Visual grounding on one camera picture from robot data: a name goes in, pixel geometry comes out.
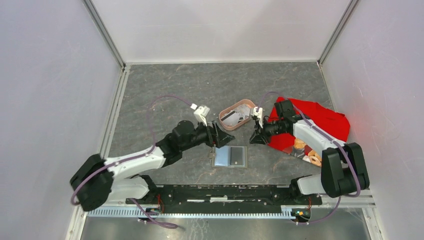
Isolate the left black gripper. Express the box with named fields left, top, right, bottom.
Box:
left=180, top=117, right=235, bottom=152

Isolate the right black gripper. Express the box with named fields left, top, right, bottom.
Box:
left=249, top=116, right=287, bottom=145

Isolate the grey card holder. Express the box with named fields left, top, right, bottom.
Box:
left=209, top=145, right=248, bottom=168

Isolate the pink oval tray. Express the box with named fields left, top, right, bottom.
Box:
left=218, top=99, right=256, bottom=131

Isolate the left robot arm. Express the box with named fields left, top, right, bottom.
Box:
left=69, top=120, right=235, bottom=212

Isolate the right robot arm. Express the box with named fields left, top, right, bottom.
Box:
left=249, top=100, right=370, bottom=204

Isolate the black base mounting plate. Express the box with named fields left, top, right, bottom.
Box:
left=136, top=184, right=323, bottom=214

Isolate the red printed t-shirt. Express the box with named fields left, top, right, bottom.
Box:
left=268, top=98, right=350, bottom=167

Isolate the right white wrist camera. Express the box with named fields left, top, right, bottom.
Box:
left=250, top=106, right=264, bottom=129

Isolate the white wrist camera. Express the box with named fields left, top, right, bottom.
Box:
left=250, top=106, right=264, bottom=129
left=190, top=103, right=210, bottom=127

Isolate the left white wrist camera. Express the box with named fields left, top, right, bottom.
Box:
left=190, top=103, right=210, bottom=127

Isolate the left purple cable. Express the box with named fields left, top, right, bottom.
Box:
left=70, top=95, right=195, bottom=230

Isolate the aluminium frame rail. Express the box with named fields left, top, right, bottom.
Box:
left=86, top=184, right=376, bottom=219

